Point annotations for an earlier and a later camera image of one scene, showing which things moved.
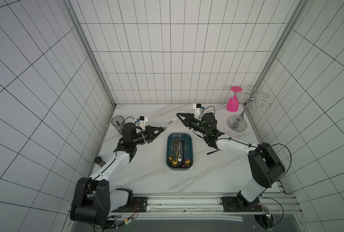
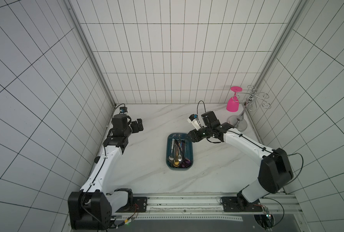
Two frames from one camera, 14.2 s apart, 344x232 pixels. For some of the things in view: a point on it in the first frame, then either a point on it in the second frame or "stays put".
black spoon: [209, 152] to [187, 162]
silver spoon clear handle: [164, 127] to [171, 158]
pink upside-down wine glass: [232, 103] stays put
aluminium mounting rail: [183, 202] stays put
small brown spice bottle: [98, 160] stays put
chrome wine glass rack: [238, 123] stays put
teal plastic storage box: [188, 140] stays put
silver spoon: [179, 157] stays put
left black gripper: [150, 131] to [136, 129]
